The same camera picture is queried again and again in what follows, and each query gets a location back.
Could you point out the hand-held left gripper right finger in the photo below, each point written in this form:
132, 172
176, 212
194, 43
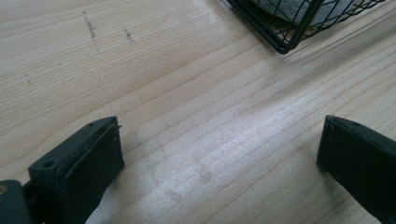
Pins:
358, 161

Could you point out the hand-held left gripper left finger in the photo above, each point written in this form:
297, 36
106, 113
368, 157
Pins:
81, 174

